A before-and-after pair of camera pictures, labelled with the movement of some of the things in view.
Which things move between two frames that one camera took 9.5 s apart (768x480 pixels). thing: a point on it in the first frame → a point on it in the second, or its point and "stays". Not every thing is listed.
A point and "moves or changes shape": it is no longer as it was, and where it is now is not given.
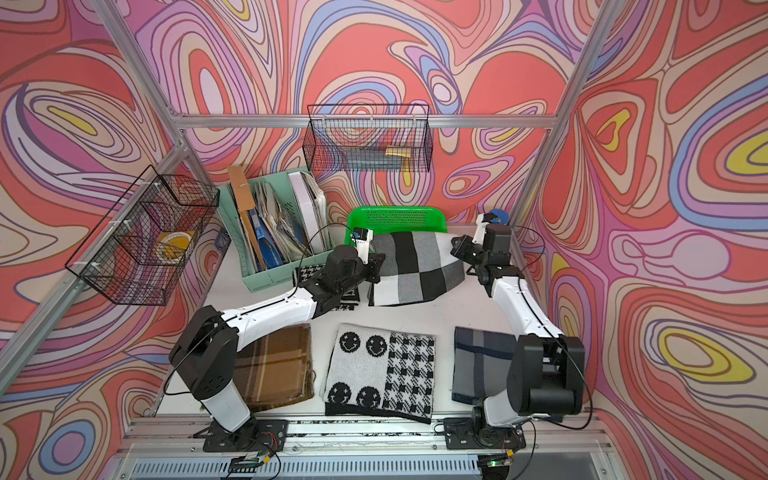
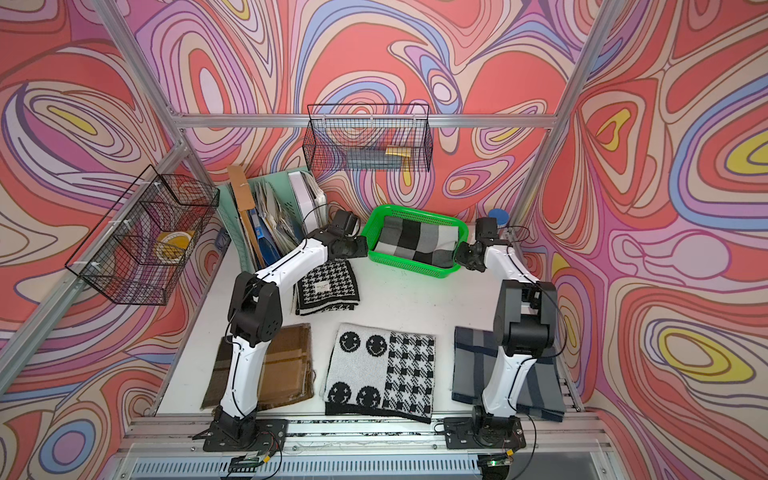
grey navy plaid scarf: (481, 364) stays
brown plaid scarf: (277, 369) stays
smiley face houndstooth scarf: (379, 372) stays
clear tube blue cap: (502, 216) stays
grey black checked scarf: (416, 267) moves or changes shape
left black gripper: (373, 268) → (361, 247)
